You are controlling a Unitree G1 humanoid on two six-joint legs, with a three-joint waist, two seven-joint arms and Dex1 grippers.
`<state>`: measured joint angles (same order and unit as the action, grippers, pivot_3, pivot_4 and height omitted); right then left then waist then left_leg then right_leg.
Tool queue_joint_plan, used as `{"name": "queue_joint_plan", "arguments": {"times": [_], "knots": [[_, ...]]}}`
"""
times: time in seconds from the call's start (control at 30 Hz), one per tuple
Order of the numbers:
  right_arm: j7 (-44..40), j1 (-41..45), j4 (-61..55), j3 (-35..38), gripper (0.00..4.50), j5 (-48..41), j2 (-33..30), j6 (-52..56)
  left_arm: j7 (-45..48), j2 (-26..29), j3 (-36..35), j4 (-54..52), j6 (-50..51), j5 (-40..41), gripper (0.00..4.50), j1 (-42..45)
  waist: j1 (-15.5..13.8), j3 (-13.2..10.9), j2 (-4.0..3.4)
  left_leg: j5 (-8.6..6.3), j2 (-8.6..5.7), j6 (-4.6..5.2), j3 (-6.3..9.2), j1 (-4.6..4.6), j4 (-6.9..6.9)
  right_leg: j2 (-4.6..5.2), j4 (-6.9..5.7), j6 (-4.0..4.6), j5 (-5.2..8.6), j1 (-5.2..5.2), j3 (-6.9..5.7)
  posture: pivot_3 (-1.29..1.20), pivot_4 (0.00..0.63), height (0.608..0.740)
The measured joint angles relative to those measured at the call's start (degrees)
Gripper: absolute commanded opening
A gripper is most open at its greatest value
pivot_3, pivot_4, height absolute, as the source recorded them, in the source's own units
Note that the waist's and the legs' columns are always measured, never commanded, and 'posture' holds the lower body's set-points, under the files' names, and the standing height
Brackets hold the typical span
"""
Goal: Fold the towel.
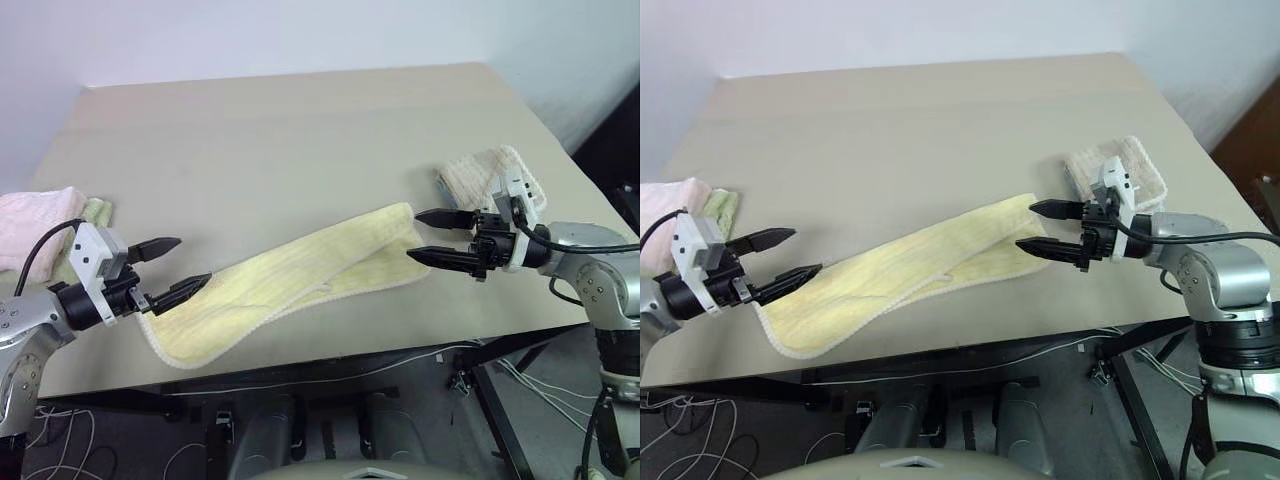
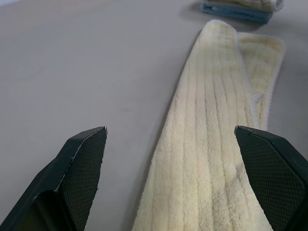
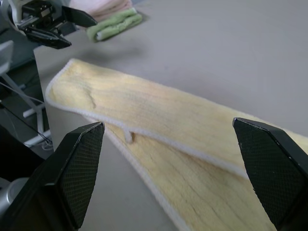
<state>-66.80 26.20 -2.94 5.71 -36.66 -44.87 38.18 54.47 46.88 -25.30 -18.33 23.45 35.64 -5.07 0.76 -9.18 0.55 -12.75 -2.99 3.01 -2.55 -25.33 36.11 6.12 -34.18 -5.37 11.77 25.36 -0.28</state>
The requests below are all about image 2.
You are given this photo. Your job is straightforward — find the blue folded towel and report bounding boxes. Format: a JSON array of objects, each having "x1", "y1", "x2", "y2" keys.
[{"x1": 200, "y1": 2, "x2": 274, "y2": 25}]

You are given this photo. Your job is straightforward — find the beige folded towel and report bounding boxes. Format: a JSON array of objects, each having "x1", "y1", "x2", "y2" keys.
[{"x1": 204, "y1": 0, "x2": 285, "y2": 13}]

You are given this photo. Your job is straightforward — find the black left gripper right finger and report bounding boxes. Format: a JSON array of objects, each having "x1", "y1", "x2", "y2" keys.
[{"x1": 234, "y1": 125, "x2": 308, "y2": 231}]

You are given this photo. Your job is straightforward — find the yellow ribbed towel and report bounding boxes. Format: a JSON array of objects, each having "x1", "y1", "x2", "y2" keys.
[{"x1": 131, "y1": 19, "x2": 286, "y2": 231}]

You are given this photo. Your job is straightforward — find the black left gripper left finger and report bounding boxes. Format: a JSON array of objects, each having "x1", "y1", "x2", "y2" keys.
[{"x1": 0, "y1": 126, "x2": 108, "y2": 231}]

